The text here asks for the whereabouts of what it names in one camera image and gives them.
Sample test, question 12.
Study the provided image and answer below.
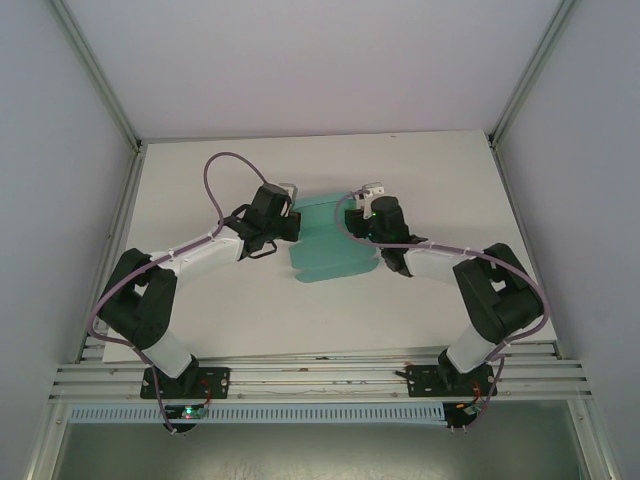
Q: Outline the teal green cloth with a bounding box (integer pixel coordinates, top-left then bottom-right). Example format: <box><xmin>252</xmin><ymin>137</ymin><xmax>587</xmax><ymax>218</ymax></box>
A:
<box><xmin>288</xmin><ymin>192</ymin><xmax>379</xmax><ymax>285</ymax></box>

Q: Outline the circuit board with green light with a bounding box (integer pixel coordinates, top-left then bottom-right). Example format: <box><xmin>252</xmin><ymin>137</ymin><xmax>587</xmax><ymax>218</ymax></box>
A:
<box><xmin>167</xmin><ymin>404</ymin><xmax>209</xmax><ymax>421</ymax></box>

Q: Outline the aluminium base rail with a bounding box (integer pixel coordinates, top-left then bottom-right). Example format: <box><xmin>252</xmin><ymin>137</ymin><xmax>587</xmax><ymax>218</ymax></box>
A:
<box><xmin>49</xmin><ymin>342</ymin><xmax>596</xmax><ymax>402</ymax></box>

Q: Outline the white slotted cable duct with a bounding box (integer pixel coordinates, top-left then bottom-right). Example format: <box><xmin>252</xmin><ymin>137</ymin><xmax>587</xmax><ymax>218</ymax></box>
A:
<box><xmin>69</xmin><ymin>402</ymin><xmax>446</xmax><ymax>427</ymax></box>

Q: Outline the aluminium frame post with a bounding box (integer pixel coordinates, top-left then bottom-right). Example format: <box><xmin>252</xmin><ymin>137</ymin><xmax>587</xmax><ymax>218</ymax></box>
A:
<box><xmin>49</xmin><ymin>0</ymin><xmax>147</xmax><ymax>154</ymax></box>
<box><xmin>488</xmin><ymin>0</ymin><xmax>584</xmax><ymax>150</ymax></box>

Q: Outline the aluminium side rail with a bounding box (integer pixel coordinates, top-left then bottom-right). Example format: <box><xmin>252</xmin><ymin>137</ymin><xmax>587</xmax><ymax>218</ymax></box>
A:
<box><xmin>492</xmin><ymin>146</ymin><xmax>617</xmax><ymax>480</ymax></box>
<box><xmin>27</xmin><ymin>149</ymin><xmax>147</xmax><ymax>480</ymax></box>

